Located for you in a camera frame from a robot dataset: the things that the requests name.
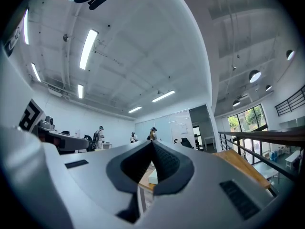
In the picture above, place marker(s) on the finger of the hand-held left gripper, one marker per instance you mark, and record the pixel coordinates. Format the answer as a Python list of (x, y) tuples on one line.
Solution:
[(76, 143)]

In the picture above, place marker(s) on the white air conditioner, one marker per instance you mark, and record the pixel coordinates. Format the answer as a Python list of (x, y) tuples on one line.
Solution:
[(54, 92)]

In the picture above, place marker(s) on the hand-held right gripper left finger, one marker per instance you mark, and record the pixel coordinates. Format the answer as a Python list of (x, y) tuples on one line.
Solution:
[(95, 187)]

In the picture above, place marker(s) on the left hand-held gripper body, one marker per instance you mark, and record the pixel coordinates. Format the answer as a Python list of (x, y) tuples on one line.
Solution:
[(32, 116)]

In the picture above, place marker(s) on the black dome pendant lamp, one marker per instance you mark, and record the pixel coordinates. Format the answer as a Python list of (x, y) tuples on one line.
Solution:
[(290, 55), (236, 103), (255, 76), (268, 88)]

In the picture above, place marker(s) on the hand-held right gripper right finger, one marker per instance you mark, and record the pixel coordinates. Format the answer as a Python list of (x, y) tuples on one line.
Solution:
[(202, 199)]

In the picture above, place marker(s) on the white box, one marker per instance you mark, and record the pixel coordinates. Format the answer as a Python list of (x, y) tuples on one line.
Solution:
[(153, 176)]

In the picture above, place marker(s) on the white table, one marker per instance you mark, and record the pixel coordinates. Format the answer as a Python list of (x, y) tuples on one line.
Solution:
[(209, 138)]

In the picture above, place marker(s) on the black-framed window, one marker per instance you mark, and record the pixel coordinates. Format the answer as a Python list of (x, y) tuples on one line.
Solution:
[(247, 118)]

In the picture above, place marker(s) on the wood-topped black railing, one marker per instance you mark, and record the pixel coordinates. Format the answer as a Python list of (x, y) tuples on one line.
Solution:
[(274, 135)]

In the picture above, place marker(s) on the ceiling strip light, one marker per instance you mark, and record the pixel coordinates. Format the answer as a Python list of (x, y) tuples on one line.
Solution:
[(35, 71), (135, 109), (163, 96), (88, 49), (26, 26), (80, 91)]

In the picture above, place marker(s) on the black office chair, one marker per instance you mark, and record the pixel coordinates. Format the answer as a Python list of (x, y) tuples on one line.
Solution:
[(186, 142), (90, 142)]

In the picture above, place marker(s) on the black metal balcony railing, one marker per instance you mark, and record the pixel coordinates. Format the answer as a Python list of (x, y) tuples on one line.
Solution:
[(291, 101)]

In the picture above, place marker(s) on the white bench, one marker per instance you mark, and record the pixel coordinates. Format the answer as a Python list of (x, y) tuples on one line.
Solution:
[(293, 156)]

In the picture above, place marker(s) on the round ceiling sensor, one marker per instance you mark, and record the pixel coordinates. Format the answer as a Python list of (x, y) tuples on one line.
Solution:
[(66, 37)]

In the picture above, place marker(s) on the glass partition wall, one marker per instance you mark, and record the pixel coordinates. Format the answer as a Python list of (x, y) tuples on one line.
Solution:
[(166, 128)]

